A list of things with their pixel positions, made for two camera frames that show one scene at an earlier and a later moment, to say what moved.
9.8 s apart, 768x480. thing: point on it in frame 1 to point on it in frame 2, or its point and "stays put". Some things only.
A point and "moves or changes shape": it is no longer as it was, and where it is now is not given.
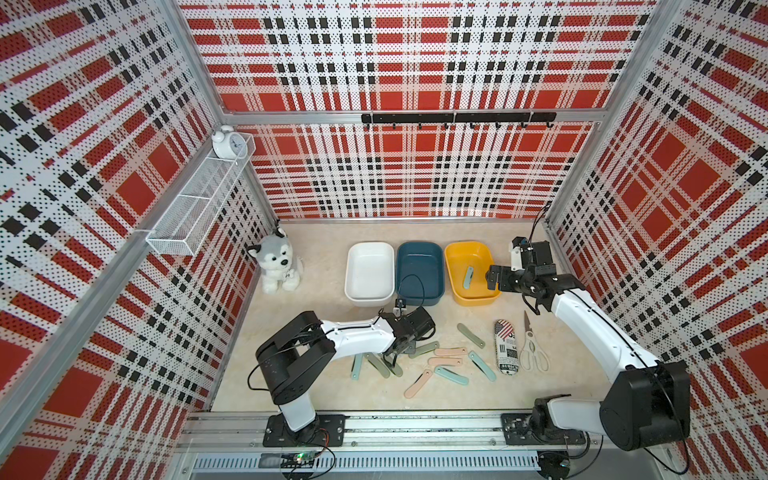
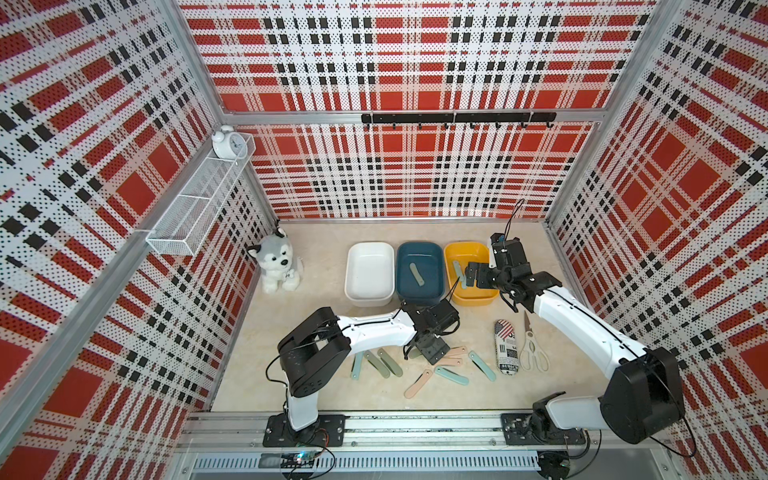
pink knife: x=423 y=378 stays put
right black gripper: x=505 y=272 to x=470 y=271
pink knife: x=449 y=361 stays put
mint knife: x=451 y=375 stays put
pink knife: x=450 y=351 stays put
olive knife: x=424 y=349 moves or changes shape
